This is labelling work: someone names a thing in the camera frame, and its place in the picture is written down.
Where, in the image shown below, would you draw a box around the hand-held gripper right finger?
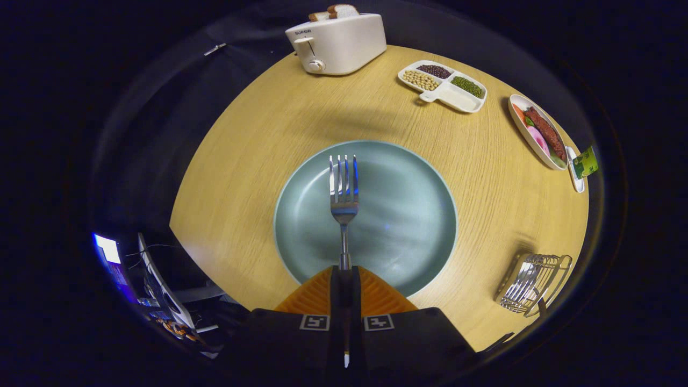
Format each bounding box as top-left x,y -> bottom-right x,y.
347,265 -> 477,377

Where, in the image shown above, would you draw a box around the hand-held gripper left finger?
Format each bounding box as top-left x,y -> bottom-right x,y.
236,265 -> 346,377

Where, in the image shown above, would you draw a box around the metal fork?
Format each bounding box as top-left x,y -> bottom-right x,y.
328,154 -> 360,369

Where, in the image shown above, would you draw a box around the light green plate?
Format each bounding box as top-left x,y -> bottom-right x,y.
274,140 -> 458,299

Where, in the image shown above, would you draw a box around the white backed monitor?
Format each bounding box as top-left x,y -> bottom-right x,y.
137,232 -> 196,329

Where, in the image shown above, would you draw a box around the metal drain basket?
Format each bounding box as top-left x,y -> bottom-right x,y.
494,253 -> 573,318

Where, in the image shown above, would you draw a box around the white divided dish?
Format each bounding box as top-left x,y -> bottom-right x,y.
397,60 -> 488,114

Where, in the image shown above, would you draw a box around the pile of yellow soybeans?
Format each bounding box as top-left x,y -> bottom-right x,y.
402,70 -> 440,91

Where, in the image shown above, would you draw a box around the white oval food plate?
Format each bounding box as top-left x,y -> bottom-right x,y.
508,94 -> 569,171

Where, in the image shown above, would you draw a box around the pile of green beans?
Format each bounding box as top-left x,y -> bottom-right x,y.
450,76 -> 484,99

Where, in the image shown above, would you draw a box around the pink round slice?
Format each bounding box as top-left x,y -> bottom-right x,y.
527,125 -> 551,157

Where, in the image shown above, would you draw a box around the pile of dark beans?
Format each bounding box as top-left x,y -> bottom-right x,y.
417,64 -> 452,80

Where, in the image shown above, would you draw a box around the white square coaster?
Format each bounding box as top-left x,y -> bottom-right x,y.
565,146 -> 585,194

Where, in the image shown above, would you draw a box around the white toaster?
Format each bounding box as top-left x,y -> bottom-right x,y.
285,13 -> 388,76

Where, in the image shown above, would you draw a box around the brown meat pieces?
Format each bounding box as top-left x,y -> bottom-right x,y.
524,106 -> 567,161

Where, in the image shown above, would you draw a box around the green label plastic bottle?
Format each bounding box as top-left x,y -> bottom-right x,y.
572,145 -> 599,180

